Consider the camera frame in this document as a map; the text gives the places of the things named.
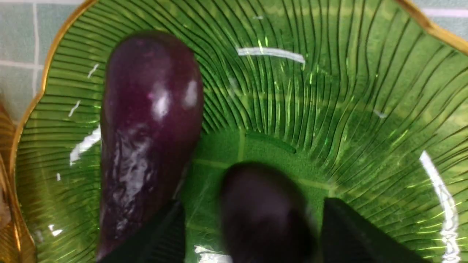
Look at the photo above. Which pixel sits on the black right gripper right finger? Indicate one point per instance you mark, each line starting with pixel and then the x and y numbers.
pixel 348 237

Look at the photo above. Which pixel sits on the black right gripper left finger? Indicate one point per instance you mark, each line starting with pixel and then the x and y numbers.
pixel 161 240

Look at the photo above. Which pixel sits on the purple eggplant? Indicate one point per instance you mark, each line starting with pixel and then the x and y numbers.
pixel 264 216
pixel 151 119

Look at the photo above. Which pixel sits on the green glass plate gold rim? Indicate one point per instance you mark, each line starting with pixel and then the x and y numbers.
pixel 363 100

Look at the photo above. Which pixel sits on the amber glass plate gold rim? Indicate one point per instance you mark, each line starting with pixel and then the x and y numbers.
pixel 16 245

